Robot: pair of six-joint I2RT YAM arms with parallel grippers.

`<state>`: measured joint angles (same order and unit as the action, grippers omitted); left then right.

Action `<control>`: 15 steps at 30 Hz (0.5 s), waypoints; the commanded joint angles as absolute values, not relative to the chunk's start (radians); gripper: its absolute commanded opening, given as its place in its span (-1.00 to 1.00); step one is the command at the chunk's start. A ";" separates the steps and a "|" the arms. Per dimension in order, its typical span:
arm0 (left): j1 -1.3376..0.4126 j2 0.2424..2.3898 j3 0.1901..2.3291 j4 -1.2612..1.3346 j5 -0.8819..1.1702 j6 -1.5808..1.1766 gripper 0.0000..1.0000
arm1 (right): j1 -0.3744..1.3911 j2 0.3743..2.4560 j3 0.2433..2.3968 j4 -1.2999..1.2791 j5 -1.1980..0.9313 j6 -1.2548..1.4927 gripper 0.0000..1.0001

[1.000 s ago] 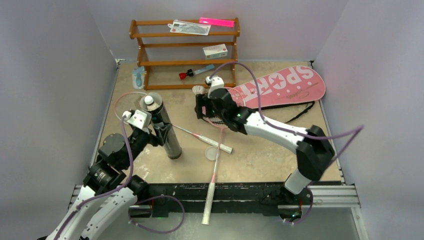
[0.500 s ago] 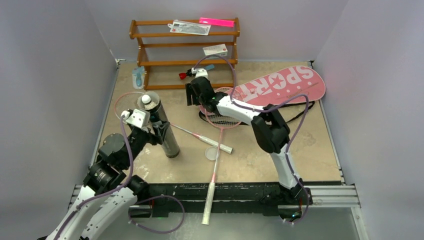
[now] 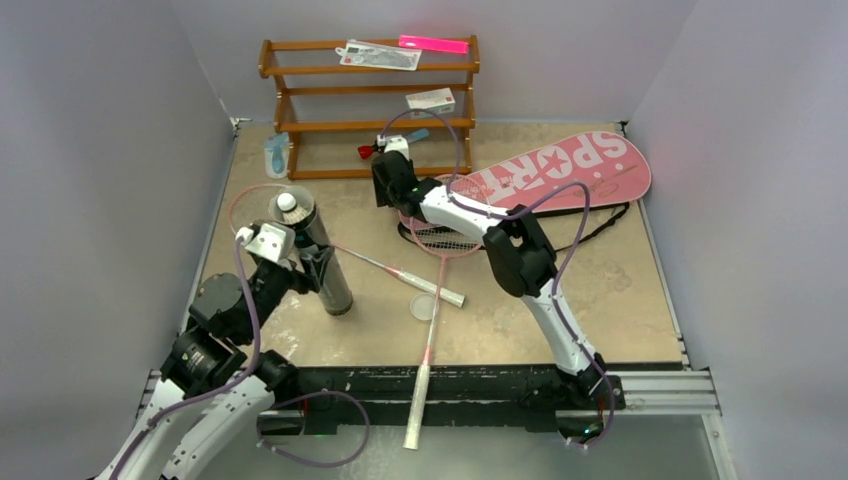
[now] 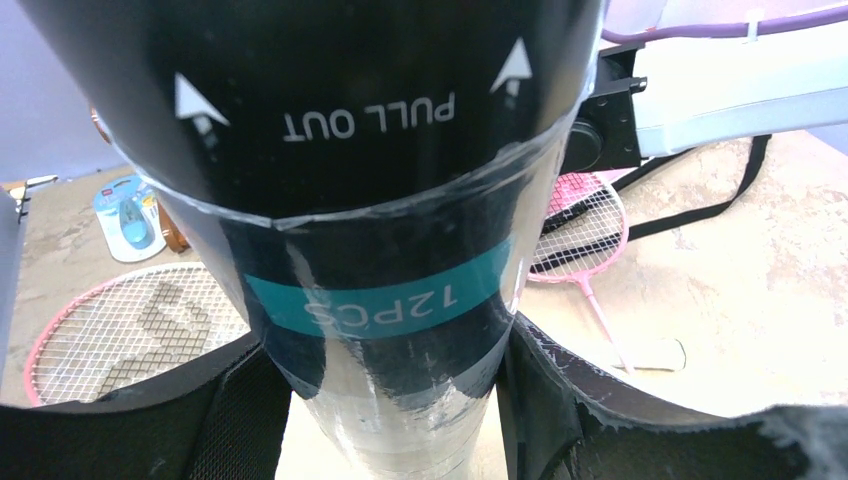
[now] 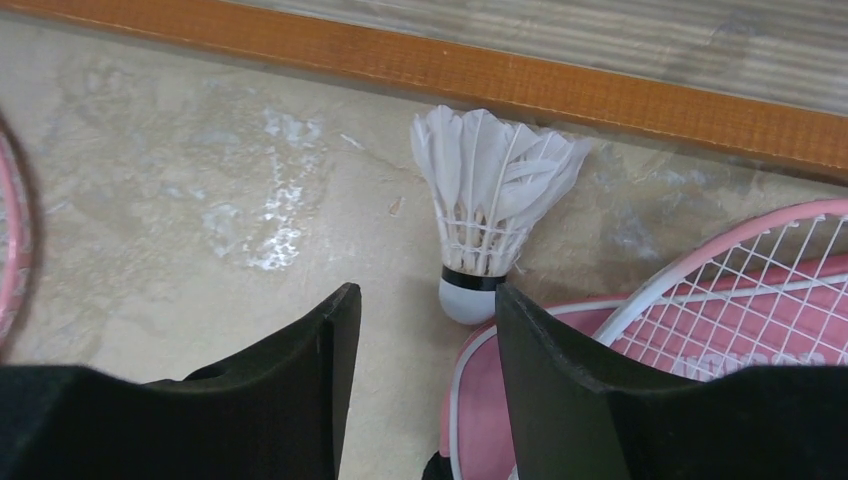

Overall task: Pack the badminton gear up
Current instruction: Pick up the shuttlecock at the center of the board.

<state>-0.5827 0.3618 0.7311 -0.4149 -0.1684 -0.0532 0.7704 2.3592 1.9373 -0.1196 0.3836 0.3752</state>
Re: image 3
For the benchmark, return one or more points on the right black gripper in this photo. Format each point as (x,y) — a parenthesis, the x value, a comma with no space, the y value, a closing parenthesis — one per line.
(385,168)

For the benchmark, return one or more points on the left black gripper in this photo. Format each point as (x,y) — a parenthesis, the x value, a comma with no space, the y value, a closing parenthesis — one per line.
(311,272)

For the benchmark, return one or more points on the white shuttlecock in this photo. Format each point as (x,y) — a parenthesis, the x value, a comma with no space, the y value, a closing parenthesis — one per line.
(293,211)

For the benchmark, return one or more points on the black shuttlecock tube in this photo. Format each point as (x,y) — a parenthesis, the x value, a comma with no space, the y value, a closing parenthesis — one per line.
(339,300)

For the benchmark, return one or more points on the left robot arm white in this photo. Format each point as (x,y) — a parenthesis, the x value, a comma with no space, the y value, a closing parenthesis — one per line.
(194,410)

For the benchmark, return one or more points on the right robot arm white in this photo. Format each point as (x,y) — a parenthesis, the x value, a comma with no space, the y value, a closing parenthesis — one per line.
(453,215)

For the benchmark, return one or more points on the pink white badminton racket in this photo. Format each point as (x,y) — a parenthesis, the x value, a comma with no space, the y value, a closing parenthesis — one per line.
(446,244)

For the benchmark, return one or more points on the pink badminton racket left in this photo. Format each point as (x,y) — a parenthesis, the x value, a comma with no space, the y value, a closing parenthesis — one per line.
(254,202)

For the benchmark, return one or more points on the red black blue marker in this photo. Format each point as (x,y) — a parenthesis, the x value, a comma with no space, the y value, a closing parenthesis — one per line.
(367,151)

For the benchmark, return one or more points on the white red small box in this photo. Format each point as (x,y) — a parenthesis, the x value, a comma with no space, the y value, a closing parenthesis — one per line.
(441,101)

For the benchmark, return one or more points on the light blue white device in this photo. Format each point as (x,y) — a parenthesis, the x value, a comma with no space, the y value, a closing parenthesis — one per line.
(276,155)

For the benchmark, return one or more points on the clear plastic tube lid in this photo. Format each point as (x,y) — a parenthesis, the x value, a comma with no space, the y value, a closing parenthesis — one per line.
(424,306)

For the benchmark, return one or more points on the white packaged item on shelf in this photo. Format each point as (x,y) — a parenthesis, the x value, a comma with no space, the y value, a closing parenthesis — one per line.
(373,55)

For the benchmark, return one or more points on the pink fluorescent bar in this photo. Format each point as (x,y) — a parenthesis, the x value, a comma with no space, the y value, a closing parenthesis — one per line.
(433,44)

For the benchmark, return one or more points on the wooden three-tier shelf rack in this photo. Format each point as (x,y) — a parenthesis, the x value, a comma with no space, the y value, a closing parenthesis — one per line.
(286,119)

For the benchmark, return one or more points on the pink sport racket bag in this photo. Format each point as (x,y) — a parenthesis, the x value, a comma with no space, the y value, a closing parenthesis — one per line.
(612,168)

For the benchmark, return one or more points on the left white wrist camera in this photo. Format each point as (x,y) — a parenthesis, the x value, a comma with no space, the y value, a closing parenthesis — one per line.
(269,241)

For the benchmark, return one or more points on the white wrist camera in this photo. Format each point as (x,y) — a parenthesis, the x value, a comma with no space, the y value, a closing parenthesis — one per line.
(269,241)
(392,143)

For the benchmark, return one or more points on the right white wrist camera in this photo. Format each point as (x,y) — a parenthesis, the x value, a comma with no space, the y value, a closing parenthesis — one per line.
(392,143)

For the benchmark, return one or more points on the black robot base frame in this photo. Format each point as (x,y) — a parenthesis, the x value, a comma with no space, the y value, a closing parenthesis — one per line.
(319,400)

